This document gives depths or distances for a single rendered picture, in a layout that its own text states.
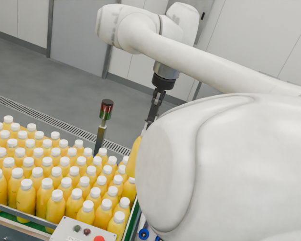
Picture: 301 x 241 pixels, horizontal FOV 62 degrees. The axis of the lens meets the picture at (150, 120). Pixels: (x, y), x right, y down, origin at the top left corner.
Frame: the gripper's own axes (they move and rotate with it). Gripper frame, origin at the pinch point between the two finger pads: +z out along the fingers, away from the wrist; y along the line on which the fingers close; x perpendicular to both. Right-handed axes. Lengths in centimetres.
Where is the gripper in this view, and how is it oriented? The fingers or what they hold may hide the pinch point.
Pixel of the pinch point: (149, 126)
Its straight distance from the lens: 90.7
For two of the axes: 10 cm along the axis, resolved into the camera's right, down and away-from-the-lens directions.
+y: 1.9, -4.6, 8.7
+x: -9.5, -3.2, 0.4
